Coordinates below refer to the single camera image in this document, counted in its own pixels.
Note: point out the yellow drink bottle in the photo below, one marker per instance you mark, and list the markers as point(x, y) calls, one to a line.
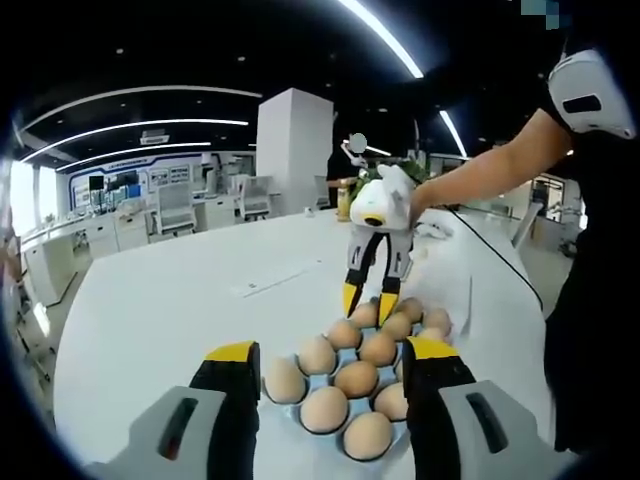
point(344, 205)

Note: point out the white square pillar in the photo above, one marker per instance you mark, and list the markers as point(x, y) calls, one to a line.
point(295, 150)

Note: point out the blue framed wall display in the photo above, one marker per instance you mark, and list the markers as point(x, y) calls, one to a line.
point(140, 175)

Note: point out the blue egg tray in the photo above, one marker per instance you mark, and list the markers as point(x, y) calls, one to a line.
point(294, 411)

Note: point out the brown chicken egg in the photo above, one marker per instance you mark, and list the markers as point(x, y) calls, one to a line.
point(324, 410)
point(391, 401)
point(285, 382)
point(411, 307)
point(344, 334)
point(356, 379)
point(365, 316)
point(434, 334)
point(367, 435)
point(438, 316)
point(317, 355)
point(378, 347)
point(398, 326)

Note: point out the white table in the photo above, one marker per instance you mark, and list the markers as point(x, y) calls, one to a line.
point(150, 325)

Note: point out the white chest-worn device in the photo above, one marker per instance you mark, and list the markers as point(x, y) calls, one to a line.
point(590, 75)

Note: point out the person's black clothed torso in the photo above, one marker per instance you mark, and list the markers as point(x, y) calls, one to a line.
point(590, 300)

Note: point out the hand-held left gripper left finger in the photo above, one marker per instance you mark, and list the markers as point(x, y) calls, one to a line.
point(232, 400)

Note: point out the clear plastic egg tray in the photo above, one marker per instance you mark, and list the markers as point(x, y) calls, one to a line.
point(440, 280)

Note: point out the person's right hand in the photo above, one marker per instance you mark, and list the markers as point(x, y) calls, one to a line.
point(425, 200)

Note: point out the green potted plant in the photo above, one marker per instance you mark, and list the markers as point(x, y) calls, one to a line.
point(417, 170)

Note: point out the curved ceiling light strip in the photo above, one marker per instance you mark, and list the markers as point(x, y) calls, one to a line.
point(175, 123)
point(175, 88)
point(150, 149)

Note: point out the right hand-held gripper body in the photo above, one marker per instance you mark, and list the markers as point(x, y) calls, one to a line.
point(380, 205)

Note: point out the white laboratory machine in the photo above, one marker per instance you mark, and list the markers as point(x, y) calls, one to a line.
point(216, 180)

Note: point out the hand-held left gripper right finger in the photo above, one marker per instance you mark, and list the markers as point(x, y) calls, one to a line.
point(435, 400)

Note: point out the long ceiling light strip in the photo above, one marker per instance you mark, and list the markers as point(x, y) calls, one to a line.
point(452, 131)
point(396, 49)

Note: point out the white crumpled cloth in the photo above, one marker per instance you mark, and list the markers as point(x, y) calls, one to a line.
point(435, 230)

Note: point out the white workbench row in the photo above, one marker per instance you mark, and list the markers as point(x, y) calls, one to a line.
point(50, 260)

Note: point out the ceiling air conditioner unit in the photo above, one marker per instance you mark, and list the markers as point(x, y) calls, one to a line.
point(156, 137)

